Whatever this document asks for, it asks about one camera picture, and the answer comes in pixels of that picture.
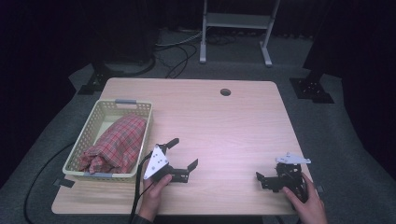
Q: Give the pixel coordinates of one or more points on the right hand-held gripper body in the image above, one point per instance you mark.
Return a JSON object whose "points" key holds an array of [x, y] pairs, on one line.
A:
{"points": [[291, 175]]}

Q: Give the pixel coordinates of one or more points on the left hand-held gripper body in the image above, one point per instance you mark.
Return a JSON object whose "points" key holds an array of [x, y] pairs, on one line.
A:
{"points": [[155, 164]]}

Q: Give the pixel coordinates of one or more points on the red plaid cloth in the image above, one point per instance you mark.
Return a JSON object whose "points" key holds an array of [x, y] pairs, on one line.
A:
{"points": [[120, 144]]}

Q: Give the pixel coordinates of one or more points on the cream plastic basket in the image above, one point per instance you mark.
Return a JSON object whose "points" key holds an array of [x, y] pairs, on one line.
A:
{"points": [[93, 123]]}

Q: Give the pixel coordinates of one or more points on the person's left hand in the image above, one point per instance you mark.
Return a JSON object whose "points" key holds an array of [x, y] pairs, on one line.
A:
{"points": [[154, 194]]}

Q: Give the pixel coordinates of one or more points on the person's right hand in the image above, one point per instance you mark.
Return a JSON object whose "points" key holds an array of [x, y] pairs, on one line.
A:
{"points": [[308, 208]]}

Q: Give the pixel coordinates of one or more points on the black stand base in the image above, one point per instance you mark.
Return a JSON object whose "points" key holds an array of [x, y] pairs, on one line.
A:
{"points": [[311, 88], [99, 79]]}

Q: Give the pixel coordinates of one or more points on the grey tape piece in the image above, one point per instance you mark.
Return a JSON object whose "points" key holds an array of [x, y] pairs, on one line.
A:
{"points": [[63, 182]]}

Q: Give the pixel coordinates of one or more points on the white metal stand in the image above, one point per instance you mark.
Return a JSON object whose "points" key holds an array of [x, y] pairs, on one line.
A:
{"points": [[236, 20]]}

